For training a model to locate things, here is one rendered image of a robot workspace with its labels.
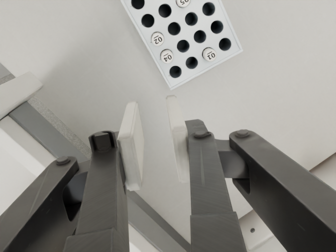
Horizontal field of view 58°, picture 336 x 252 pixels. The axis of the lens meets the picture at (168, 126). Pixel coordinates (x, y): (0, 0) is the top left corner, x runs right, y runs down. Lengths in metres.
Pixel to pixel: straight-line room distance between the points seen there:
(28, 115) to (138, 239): 0.15
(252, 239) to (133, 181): 0.31
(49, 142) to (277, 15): 0.27
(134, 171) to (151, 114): 0.22
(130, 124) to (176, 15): 0.17
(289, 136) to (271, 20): 0.14
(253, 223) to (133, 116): 0.32
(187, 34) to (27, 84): 0.16
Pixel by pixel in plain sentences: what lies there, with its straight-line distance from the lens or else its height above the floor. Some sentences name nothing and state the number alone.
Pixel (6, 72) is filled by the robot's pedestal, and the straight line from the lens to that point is 1.22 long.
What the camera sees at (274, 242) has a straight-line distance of 0.43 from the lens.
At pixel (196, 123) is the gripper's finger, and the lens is 0.17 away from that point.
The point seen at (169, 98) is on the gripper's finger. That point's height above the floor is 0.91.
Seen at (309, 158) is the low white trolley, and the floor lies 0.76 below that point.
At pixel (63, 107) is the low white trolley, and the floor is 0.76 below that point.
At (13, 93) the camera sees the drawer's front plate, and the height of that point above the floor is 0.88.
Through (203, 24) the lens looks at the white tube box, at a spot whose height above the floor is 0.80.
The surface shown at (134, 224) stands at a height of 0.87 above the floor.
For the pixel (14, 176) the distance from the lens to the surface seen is 0.34.
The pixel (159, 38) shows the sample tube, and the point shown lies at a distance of 0.30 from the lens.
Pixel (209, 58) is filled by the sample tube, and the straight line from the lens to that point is 0.31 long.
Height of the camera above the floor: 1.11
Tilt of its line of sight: 70 degrees down
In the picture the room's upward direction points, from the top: 171 degrees clockwise
